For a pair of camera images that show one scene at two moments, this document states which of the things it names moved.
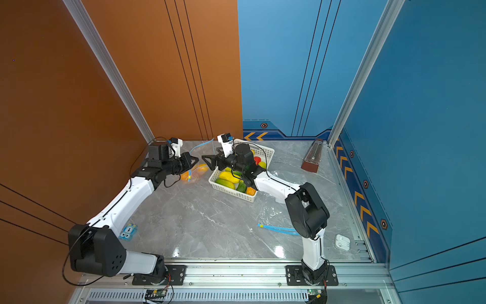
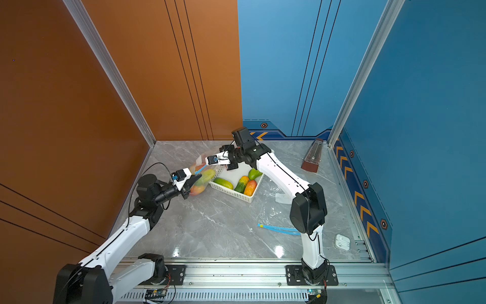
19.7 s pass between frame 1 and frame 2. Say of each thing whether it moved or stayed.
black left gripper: moved
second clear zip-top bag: stayed
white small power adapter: stayed
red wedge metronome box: stayed
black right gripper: moved
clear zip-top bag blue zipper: moved
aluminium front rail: stayed
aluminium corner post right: stayed
